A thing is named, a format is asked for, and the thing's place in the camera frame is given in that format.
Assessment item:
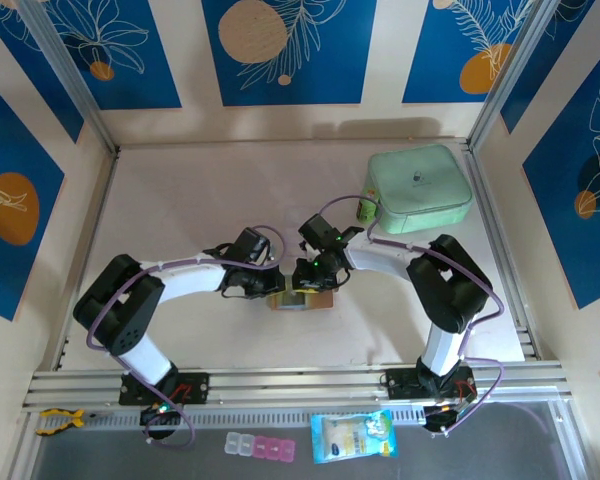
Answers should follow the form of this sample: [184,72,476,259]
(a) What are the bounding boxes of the tan leather card holder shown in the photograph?
[264,285,337,314]

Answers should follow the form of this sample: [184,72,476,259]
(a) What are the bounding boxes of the small green bottle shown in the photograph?
[355,187,381,224]

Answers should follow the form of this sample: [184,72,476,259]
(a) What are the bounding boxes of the mint green zip case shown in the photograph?
[368,144,472,235]

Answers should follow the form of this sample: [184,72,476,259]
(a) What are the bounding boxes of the blue white snack packet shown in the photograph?
[310,409,399,465]

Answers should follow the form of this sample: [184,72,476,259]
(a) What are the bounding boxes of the pink clear pill organizer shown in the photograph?
[224,432,297,461]

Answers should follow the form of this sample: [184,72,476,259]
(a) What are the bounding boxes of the black controller board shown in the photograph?
[138,402,185,427]
[422,399,476,435]

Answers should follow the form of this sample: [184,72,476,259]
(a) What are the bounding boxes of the grey metal shelf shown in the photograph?
[9,402,589,480]

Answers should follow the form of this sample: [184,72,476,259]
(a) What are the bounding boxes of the wide aluminium base rail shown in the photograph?
[22,367,574,412]

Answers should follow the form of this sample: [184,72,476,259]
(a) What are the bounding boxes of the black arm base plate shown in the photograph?
[118,372,210,406]
[383,367,476,401]

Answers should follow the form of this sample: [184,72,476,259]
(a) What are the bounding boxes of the slotted grey cable duct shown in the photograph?
[27,407,561,427]

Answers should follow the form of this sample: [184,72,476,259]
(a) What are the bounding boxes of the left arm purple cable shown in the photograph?
[85,224,287,449]

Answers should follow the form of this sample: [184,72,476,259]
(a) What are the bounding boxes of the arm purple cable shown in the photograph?
[85,224,287,449]
[319,194,506,434]

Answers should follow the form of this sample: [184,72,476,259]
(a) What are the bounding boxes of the aluminium side rail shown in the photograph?
[460,142,540,362]

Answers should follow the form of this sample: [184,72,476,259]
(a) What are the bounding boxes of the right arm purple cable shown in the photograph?
[319,194,506,434]

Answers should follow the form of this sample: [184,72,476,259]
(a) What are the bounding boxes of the yellow handled pliers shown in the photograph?
[34,407,101,437]

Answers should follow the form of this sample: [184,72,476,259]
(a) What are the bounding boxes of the aluminium frame post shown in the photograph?
[15,0,120,154]
[465,0,567,151]

